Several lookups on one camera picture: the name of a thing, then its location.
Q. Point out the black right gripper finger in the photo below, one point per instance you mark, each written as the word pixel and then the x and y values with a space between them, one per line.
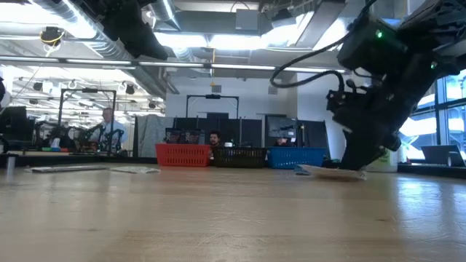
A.
pixel 360 153

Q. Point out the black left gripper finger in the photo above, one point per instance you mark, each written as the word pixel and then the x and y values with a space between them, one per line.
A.
pixel 149 45

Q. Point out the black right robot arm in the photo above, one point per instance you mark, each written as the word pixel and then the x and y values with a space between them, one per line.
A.
pixel 418 62

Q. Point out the white wipes canister green label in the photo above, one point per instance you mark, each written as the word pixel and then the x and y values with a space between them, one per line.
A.
pixel 386 162

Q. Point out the black track spotlight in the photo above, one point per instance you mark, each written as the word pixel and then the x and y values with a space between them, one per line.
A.
pixel 130 89
pixel 37 86

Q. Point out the black partition panel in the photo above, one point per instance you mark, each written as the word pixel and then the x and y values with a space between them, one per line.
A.
pixel 315 134
pixel 251 131

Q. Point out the blue plastic basket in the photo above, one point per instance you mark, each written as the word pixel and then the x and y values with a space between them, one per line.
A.
pixel 295 158

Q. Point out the person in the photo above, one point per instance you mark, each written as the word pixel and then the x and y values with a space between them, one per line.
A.
pixel 215 138
pixel 109 127
pixel 282 141

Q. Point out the gray open laptop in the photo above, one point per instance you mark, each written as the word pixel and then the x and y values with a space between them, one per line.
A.
pixel 442 154

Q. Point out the dark computer monitor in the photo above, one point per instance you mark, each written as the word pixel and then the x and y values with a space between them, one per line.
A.
pixel 282 126

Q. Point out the gray fabric partition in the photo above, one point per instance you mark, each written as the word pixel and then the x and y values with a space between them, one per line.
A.
pixel 153 134

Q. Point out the long ceiling light strip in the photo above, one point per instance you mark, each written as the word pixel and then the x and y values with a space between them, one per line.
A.
pixel 240 67

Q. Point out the small dark screen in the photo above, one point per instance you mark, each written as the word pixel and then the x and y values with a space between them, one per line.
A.
pixel 173 136

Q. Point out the red plastic basket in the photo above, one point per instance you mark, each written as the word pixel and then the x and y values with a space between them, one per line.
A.
pixel 182 154

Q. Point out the black plastic basket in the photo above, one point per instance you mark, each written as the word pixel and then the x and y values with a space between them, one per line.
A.
pixel 240 157

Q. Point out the white plastic tub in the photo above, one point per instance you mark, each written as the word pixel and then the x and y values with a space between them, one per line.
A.
pixel 55 143

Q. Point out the black comb in clear wrapper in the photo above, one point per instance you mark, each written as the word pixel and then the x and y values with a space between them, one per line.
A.
pixel 65 169

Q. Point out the large black monitor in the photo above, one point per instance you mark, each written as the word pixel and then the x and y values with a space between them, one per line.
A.
pixel 14 125

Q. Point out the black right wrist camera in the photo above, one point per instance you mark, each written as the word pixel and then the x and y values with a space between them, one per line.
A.
pixel 392 143

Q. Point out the black metal gantry frame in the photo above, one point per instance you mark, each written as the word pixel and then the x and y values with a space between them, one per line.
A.
pixel 87 90
pixel 213 96

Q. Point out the gray square wall vent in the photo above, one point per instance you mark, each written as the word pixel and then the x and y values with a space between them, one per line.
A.
pixel 216 89
pixel 272 90

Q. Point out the silver rectangular air duct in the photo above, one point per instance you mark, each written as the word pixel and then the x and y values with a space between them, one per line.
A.
pixel 327 32

